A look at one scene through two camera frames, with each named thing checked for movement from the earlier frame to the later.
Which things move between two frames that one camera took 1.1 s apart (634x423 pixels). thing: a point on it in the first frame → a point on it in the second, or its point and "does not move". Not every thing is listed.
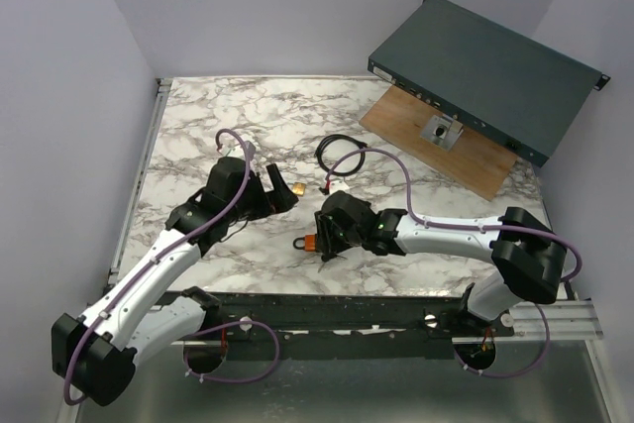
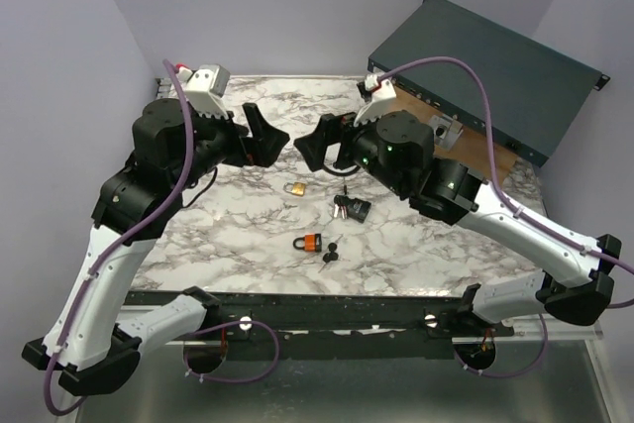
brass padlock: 298,188 does not move
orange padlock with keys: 309,243 does not move
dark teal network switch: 508,88 does not move
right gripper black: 325,240 → 332,129
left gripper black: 280,199 → 260,150
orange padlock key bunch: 327,258 does not move
